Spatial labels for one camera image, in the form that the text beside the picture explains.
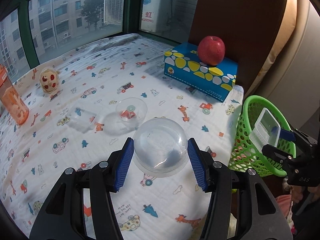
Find orange water bottle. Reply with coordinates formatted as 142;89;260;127
1;64;29;125

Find red apple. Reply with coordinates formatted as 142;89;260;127
197;36;226;66

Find clear rectangular plastic box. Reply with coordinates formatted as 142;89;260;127
249;107;281;152

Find blue yellow tissue box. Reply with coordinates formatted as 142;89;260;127
164;42;238;102

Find cream plush toy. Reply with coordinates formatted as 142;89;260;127
39;67;60;94

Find green plastic mesh wastebasket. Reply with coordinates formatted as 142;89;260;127
228;95;296;177

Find person's right hand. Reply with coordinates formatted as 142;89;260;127
290;184;320;205

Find floral pillow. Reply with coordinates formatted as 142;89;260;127
256;0;297;82

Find clear plastic tray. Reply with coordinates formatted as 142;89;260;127
67;103;100;133

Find cartoon print bed sheet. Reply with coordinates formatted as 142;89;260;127
1;34;244;235

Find clear plastic dome cup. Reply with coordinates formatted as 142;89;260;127
133;118;188;178

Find small clear plastic cup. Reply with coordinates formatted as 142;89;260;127
116;98;148;129

